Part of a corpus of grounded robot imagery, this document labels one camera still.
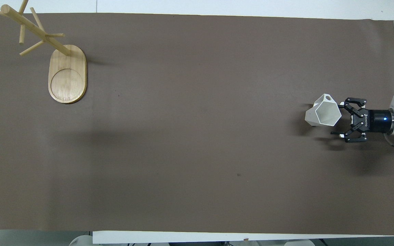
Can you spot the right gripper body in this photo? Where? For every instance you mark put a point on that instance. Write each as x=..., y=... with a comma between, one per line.
x=375, y=121

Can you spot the white faceted cup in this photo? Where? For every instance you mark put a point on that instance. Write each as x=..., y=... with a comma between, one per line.
x=327, y=114

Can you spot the wooden cup rack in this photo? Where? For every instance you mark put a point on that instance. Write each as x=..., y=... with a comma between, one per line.
x=67, y=78

